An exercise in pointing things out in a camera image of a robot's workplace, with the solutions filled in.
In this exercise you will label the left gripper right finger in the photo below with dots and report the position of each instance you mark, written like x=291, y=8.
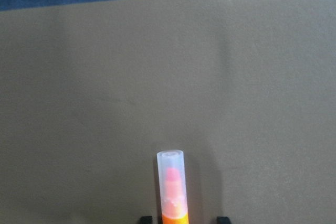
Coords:
x=222, y=220

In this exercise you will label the orange highlighter pen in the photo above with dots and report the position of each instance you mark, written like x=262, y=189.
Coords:
x=172, y=184

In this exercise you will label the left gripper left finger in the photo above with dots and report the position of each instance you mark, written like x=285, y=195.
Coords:
x=146, y=220

